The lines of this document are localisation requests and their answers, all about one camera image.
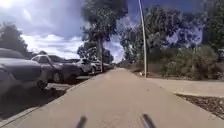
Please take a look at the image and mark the broad dark tree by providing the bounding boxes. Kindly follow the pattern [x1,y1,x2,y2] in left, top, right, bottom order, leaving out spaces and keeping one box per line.
[76,41,115,65]

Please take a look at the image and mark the white car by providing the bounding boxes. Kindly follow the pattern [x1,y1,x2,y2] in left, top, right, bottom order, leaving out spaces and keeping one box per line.
[74,58,98,76]

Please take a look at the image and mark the pale concrete path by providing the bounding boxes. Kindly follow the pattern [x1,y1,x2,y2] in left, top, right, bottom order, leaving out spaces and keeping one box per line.
[0,68,224,128]

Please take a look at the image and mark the tall thin pole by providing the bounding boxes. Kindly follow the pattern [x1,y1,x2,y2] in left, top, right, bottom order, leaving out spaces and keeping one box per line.
[138,0,148,79]

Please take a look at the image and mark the tall tree with slim trunk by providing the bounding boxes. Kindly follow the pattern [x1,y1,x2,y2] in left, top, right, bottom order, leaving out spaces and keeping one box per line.
[80,0,129,73]

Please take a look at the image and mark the dark grey car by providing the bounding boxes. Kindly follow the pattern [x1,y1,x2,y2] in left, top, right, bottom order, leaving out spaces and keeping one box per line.
[30,54,82,84]

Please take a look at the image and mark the robot's own part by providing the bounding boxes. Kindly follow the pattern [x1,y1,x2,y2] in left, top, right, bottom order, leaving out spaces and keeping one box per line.
[75,115,88,128]
[141,113,157,128]

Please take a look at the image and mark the row of trees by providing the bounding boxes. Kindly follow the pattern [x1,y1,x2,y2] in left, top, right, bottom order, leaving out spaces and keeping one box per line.
[118,0,224,66]

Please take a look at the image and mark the dry bushes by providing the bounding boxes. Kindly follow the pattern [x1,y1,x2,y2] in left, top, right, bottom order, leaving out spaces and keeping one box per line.
[116,44,224,81]

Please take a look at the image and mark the dark mulch strip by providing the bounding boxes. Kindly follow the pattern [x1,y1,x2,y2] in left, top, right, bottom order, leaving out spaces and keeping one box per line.
[0,73,99,122]

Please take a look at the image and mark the silver car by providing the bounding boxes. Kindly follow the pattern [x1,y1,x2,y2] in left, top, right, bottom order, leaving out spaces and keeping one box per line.
[0,48,49,98]

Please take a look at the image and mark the brown dirt verge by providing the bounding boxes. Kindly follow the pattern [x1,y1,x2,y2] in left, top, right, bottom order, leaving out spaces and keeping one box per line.
[174,93,224,121]

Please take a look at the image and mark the concrete kerb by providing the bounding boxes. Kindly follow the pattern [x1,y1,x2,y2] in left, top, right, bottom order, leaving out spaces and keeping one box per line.
[0,105,42,128]

